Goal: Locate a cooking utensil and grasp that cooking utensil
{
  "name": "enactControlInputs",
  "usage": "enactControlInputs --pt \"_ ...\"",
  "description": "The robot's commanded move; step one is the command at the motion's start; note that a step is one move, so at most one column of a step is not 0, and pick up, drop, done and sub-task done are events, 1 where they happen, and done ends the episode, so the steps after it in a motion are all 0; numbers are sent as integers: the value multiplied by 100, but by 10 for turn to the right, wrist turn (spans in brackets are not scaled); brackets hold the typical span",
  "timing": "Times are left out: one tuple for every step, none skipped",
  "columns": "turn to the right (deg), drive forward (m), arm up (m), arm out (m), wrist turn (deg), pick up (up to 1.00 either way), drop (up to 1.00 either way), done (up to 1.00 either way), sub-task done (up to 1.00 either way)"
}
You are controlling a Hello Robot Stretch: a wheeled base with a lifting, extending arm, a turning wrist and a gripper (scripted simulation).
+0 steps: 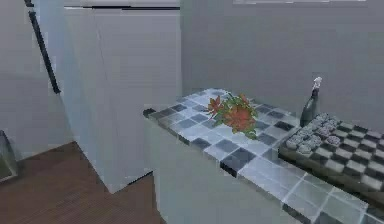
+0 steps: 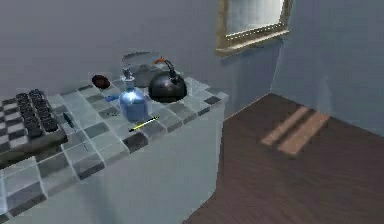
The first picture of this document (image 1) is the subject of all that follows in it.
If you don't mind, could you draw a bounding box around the red flower plant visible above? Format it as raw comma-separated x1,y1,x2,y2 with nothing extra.
207,93,260,140

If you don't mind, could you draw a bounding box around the checkered tile counter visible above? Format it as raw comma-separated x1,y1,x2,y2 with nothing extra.
142,87,384,224

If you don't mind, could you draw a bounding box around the white fridge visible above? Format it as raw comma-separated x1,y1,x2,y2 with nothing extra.
31,0,184,194

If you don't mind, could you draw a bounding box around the dark spray bottle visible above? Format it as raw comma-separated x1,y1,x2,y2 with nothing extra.
299,76,324,128

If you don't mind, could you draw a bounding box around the black white chessboard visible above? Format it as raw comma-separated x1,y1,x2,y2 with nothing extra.
278,112,384,203

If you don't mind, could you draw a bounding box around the grey bin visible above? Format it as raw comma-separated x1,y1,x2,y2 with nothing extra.
0,129,20,183

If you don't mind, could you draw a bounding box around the black fridge handle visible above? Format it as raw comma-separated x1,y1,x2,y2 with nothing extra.
23,0,62,95

